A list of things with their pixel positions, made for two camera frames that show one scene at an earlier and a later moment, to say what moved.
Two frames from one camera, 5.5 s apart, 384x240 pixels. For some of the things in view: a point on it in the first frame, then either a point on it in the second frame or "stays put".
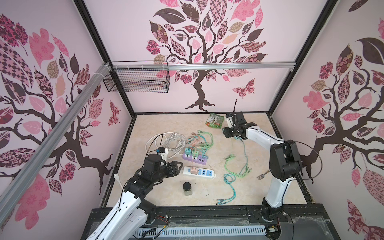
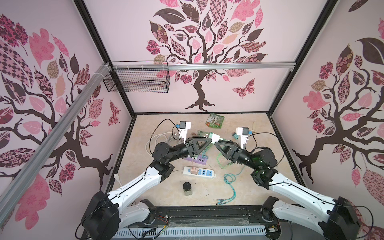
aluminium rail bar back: (280, 66) stays put
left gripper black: (172, 168) → (193, 147)
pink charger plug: (194, 170) stays put
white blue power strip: (201, 172) stays put
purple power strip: (200, 159) stays put
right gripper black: (226, 131) → (233, 151)
